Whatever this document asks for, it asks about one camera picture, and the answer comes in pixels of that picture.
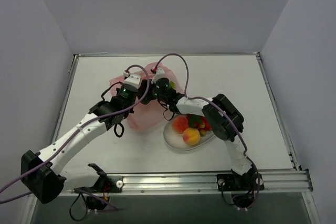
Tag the orange fake peach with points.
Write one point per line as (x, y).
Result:
(191, 136)

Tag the white oval plate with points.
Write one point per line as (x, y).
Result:
(175, 140)

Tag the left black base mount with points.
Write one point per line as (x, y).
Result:
(108, 184)

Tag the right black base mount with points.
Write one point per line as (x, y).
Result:
(235, 182)

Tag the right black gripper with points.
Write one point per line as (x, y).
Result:
(153, 91)

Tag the pink plastic bag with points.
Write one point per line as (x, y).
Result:
(146, 116)

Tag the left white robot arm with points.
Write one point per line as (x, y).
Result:
(44, 174)

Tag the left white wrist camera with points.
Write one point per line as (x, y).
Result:
(132, 79)

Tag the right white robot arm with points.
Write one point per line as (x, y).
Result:
(223, 117)

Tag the red green fake fruit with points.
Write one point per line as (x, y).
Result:
(200, 123)

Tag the aluminium front rail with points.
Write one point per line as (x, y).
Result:
(274, 181)

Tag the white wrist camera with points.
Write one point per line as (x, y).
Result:
(158, 74)
(132, 79)

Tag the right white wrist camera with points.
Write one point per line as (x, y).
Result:
(158, 74)

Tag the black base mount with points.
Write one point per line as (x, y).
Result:
(108, 184)
(235, 182)

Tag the green fake lime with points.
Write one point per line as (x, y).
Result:
(172, 84)

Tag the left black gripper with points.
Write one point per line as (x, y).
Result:
(143, 93)

